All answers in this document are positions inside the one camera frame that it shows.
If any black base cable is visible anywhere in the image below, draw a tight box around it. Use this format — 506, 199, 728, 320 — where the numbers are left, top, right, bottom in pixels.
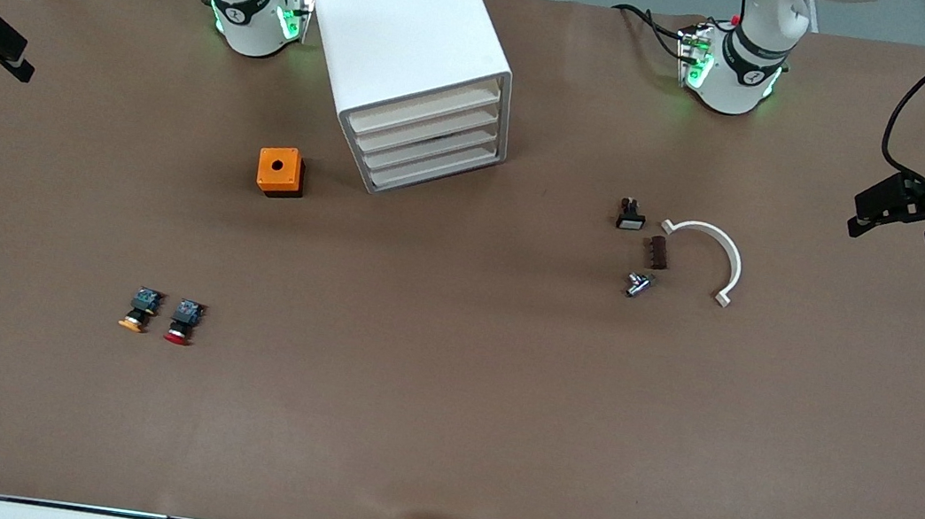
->
606, 1, 693, 62

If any orange box with hole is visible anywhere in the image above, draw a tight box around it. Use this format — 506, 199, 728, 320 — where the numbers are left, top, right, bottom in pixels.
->
254, 143, 308, 202

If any silver metal tee fitting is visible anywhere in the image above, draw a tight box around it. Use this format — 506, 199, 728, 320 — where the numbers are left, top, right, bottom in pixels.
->
622, 269, 657, 300

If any white semicircular pipe clamp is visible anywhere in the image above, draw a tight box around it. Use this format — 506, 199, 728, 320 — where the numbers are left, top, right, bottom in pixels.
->
650, 216, 747, 310

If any red-capped push button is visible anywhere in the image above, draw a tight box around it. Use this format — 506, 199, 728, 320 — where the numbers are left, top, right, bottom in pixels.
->
163, 297, 206, 348

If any brown hexagonal standoff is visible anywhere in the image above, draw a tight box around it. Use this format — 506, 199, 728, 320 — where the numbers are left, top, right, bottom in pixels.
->
641, 235, 671, 272

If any orange-capped push button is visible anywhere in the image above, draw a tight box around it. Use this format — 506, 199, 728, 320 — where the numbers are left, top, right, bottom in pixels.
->
117, 284, 166, 337

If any black square white-faced push button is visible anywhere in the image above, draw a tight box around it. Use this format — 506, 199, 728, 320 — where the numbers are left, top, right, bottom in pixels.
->
614, 196, 649, 233

